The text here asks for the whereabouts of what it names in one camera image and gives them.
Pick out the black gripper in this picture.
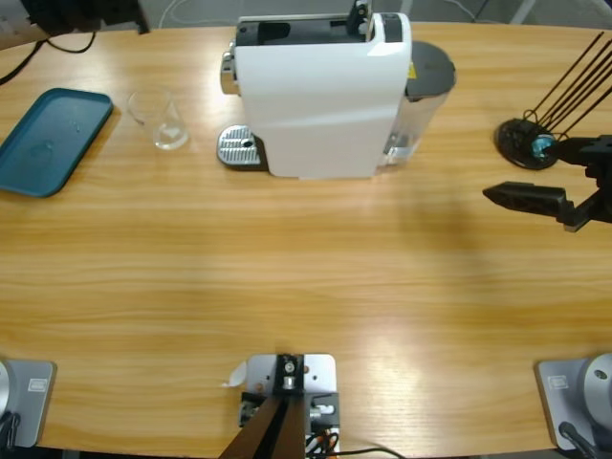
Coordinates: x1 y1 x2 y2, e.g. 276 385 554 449
482 135 612 234

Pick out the blue coffee capsule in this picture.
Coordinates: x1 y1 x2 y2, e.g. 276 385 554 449
532 135 556 159

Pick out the clear glass cup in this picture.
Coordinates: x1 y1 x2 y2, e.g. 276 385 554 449
126 88 191 152

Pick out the white capsule coffee machine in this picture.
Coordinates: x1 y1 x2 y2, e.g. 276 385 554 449
219 11 413 182

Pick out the black capsule holder with rods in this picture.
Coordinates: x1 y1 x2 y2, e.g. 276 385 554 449
494 31 612 171

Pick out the clear water tank grey lid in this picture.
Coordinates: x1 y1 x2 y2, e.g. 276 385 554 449
377 40 458 168

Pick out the metal drip tray grate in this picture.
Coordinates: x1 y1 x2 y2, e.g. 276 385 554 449
217 124 267 169

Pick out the white peeling sticker tab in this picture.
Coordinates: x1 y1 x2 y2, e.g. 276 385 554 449
219 361 249 388

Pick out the teal plastic tray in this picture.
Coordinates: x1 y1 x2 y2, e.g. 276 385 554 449
0 88 115 200

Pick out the arm grey base plate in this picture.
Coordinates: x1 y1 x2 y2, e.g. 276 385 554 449
534 352 612 450
0 358 57 448

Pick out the black base cable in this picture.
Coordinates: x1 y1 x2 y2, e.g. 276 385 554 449
0 411 21 450
557 421 599 459

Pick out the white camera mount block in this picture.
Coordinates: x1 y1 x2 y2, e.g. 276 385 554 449
231 352 343 459

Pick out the black mount block cable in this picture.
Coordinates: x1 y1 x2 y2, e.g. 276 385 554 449
334 445 405 459

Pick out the orange black wire bundle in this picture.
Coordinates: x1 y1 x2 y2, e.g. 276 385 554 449
305 426 341 459

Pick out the dark camera post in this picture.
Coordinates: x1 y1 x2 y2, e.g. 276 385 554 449
218 352 308 459

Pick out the white floor cable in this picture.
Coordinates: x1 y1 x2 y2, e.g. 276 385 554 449
159 0 240 26

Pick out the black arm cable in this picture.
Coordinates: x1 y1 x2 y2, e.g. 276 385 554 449
0 31 97 87

